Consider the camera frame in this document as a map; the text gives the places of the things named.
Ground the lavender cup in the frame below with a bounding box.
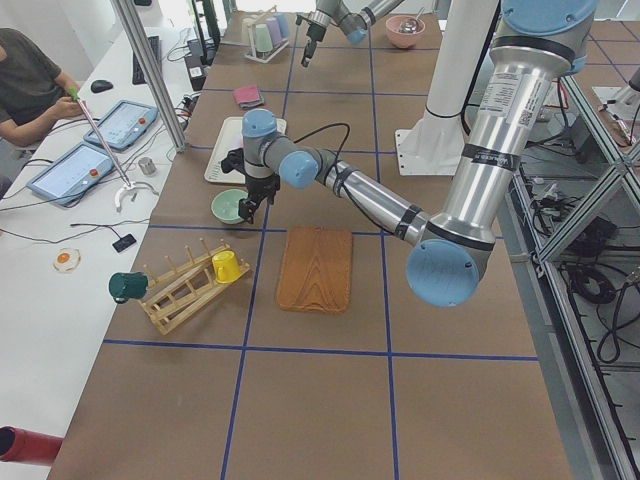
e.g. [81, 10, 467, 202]
[265, 17, 282, 47]

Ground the dark green cup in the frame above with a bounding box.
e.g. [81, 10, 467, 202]
[108, 272, 149, 304]

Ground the metal scoop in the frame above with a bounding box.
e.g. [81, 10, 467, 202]
[398, 7, 425, 34]

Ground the teach pendant tablet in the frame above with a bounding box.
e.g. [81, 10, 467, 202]
[27, 142, 114, 206]
[97, 100, 159, 152]

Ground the pink bowl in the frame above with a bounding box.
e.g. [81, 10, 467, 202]
[385, 15, 426, 49]

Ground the grey cloth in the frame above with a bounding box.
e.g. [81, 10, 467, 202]
[238, 97, 264, 110]

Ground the green bowl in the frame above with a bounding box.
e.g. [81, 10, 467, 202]
[211, 188, 248, 225]

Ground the person at desk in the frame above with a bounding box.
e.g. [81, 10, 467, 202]
[1, 28, 82, 147]

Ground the fried egg toy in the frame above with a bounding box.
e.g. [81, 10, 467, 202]
[53, 248, 81, 273]

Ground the yellow cup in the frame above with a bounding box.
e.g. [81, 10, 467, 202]
[212, 250, 242, 284]

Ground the red cylinder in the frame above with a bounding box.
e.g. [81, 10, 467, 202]
[1, 426, 64, 466]

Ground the aluminium frame post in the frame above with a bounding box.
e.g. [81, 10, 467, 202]
[111, 0, 186, 153]

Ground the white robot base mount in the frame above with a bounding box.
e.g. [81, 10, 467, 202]
[396, 0, 500, 176]

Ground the blue cup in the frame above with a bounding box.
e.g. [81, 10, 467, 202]
[274, 12, 290, 39]

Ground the pink cloth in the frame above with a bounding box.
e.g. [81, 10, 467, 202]
[233, 85, 263, 104]

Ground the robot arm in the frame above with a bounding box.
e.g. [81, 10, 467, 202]
[296, 0, 403, 68]
[222, 1, 597, 307]

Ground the long rod tool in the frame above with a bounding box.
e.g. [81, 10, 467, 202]
[67, 87, 160, 213]

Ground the black keyboard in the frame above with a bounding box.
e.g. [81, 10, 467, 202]
[131, 34, 162, 86]

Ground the wooden cutting board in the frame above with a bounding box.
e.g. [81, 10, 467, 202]
[276, 227, 353, 314]

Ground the wooden peg rack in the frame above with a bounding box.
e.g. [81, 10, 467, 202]
[138, 238, 251, 335]

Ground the white bear tray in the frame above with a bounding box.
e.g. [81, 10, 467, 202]
[204, 116, 289, 184]

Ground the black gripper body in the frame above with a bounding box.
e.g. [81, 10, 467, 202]
[245, 174, 280, 204]
[296, 11, 328, 44]

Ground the mint green cup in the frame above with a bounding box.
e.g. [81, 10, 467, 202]
[254, 23, 273, 55]

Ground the teach pendant tablet near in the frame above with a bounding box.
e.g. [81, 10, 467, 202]
[27, 142, 114, 206]

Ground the teach pendant tablet far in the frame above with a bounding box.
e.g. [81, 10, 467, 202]
[97, 100, 159, 152]

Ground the computer mouse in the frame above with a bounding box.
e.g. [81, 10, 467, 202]
[90, 79, 114, 93]

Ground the white wire cup rack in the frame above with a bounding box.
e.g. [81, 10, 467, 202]
[241, 6, 290, 64]

